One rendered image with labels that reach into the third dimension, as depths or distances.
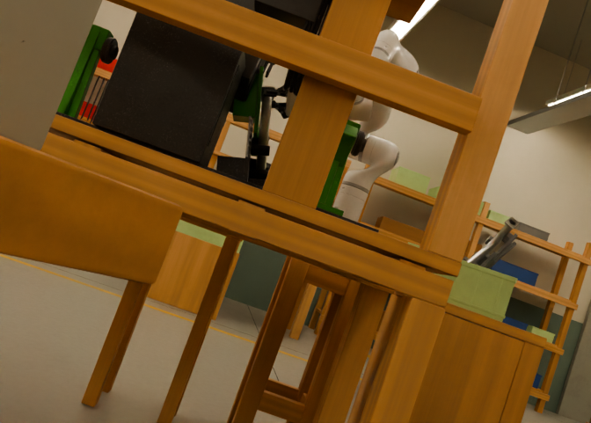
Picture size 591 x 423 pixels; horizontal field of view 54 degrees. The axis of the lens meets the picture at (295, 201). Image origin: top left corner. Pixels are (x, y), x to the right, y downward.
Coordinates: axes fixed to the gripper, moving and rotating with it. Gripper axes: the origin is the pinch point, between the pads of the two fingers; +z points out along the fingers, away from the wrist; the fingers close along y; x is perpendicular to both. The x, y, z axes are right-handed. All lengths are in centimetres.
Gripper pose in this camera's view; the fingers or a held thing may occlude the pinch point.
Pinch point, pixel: (269, 98)
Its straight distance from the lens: 182.6
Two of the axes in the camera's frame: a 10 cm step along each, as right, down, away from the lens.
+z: -9.9, -0.9, -0.6
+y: 1.1, -7.5, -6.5
